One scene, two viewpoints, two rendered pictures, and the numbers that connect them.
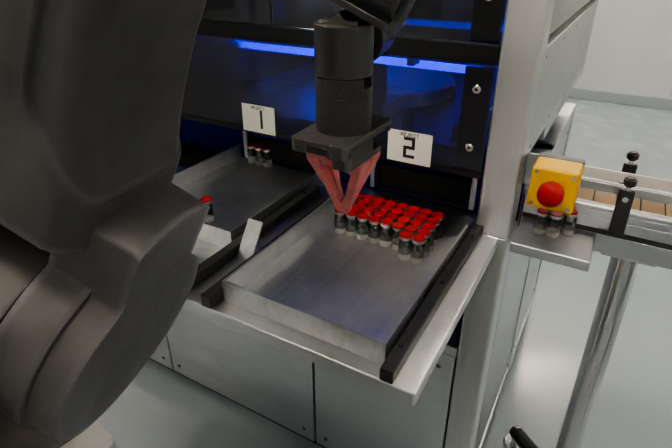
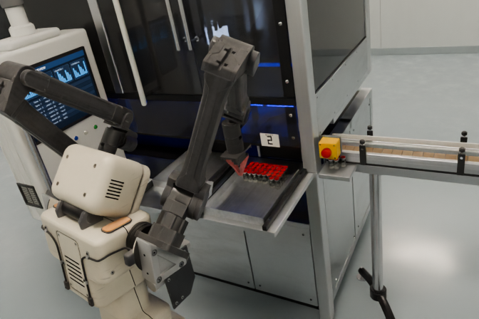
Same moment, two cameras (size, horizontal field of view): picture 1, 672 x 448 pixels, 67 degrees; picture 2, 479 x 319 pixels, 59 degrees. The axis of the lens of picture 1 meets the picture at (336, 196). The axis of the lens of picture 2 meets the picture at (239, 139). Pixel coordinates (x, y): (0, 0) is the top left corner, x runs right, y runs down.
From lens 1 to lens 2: 0.87 m
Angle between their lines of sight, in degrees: 3
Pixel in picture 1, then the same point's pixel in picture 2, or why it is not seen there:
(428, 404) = (303, 255)
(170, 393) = not seen: hidden behind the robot
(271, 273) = (219, 201)
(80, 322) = (199, 202)
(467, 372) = (316, 235)
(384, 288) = (264, 200)
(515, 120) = (307, 125)
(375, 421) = (281, 269)
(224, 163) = not seen: hidden behind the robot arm
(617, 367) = (423, 231)
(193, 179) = (177, 165)
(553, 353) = (387, 228)
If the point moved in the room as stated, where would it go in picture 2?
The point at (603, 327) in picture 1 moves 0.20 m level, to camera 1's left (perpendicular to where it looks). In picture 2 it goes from (373, 205) to (328, 211)
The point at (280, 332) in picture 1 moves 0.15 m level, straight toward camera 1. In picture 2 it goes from (227, 221) to (232, 247)
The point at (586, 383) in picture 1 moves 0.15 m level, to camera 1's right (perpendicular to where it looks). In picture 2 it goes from (374, 233) to (407, 228)
